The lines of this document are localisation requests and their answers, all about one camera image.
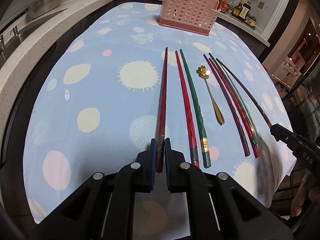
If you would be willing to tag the blue patterned tablecloth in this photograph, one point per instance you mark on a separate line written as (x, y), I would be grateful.
(98, 107)

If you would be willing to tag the dark jars at end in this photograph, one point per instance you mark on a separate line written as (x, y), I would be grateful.
(250, 21)

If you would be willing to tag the person's right hand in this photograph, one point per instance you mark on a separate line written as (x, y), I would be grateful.
(300, 197)

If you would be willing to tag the clear plastic bottle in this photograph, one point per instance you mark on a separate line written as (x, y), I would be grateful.
(233, 2)

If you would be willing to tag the maroon chopstick group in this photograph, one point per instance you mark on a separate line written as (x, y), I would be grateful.
(228, 132)
(162, 115)

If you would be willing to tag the brown sauce bottle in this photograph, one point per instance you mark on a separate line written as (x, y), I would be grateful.
(237, 9)

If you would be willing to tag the green chopstick group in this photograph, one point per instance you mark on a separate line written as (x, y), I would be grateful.
(199, 118)
(239, 102)

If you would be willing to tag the dark soy sauce bottle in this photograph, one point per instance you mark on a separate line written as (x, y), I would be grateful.
(244, 12)

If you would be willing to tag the red chopstick group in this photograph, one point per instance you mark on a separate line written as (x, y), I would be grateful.
(189, 117)
(234, 110)

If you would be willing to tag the steel colander bowl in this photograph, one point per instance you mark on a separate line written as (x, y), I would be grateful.
(40, 7)

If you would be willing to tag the gold flower spoon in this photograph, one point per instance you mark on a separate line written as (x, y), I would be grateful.
(204, 73)

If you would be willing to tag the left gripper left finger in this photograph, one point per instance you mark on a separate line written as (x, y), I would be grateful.
(147, 170)

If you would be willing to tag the stainless steel sink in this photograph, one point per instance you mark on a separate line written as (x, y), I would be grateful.
(14, 42)

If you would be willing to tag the pink perforated utensil holder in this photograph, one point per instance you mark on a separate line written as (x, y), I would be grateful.
(195, 16)

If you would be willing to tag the small green-label jar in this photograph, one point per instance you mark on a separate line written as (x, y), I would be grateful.
(230, 10)

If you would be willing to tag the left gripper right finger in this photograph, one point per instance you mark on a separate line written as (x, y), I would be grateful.
(174, 175)

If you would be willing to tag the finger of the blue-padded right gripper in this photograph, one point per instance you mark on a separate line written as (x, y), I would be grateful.
(281, 133)

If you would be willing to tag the white cabinet furniture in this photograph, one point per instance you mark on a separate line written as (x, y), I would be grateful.
(286, 74)

